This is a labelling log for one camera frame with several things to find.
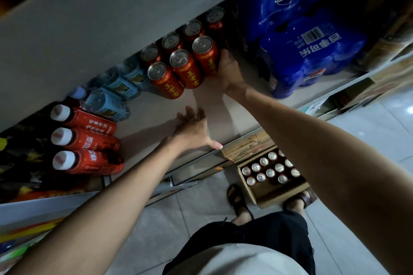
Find brown shrink-wrapped drink pack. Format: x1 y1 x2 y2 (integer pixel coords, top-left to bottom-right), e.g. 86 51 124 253
336 0 413 70

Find pile of colourful packets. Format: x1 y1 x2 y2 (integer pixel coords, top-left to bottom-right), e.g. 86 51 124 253
0 217 65 267

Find red white-cap bottle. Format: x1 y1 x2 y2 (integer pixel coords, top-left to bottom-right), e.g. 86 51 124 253
51 127 121 153
52 150 125 176
50 104 118 137

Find blue barcode cola pack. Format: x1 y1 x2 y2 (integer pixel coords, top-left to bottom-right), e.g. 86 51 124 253
256 15 367 99

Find person's brown sandal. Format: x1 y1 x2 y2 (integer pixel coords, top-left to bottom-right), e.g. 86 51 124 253
282 188 318 212
227 184 255 220

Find stacked brown cardboard cartons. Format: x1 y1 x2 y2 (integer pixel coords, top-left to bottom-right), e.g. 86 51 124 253
329 56 413 114

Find person's grey shirt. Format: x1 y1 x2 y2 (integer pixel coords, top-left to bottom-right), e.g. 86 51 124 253
166 243 310 275

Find person's black shorts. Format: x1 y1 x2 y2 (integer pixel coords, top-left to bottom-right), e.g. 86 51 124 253
161 210 317 275

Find person's right brown sandal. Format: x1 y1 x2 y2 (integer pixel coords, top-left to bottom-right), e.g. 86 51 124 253
282 188 318 212

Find open cardboard box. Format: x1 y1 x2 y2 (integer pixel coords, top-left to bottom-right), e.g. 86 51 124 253
237 146 312 209

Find batch of silver-top cans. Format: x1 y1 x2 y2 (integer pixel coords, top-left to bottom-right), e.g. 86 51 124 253
241 151 301 187

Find person's right forearm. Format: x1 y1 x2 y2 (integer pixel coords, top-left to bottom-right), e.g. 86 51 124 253
226 85 413 275

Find flat printed cardboard carton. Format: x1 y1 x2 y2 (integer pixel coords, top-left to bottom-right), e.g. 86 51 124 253
221 130 278 164

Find cluster of red cans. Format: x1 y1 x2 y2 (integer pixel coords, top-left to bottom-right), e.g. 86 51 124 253
139 6 226 100

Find person's left forearm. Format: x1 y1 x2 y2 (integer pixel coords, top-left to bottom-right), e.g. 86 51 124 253
6 138 194 275

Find person's left brown sandal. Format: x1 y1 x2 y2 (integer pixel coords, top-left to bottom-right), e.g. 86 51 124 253
227 184 255 220

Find person's left hand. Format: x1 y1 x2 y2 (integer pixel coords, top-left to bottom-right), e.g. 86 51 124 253
167 106 224 157

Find person's right hand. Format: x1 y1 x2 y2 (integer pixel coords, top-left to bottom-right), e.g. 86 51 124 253
214 49 248 95

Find red drink can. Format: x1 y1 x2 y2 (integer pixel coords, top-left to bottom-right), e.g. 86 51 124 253
192 36 221 76

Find clear blue-label water bottle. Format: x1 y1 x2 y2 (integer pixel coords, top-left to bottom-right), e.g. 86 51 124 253
87 70 141 101
118 56 152 90
69 86 131 122

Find grey store shelf unit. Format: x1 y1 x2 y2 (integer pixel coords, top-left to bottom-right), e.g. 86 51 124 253
0 0 413 253

